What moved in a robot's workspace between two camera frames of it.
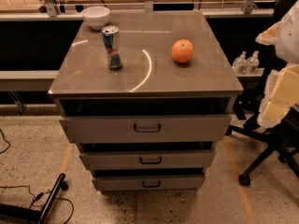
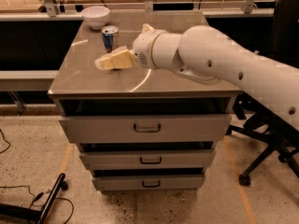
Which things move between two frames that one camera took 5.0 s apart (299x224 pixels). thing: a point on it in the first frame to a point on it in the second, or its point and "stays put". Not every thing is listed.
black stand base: [17, 211] stays put
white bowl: [96, 16] stays put
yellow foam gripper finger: [268, 36] to [147, 27]
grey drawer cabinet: [149, 97] stays put
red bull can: [111, 40] stays put
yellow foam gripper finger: [281, 94] to [120, 58]
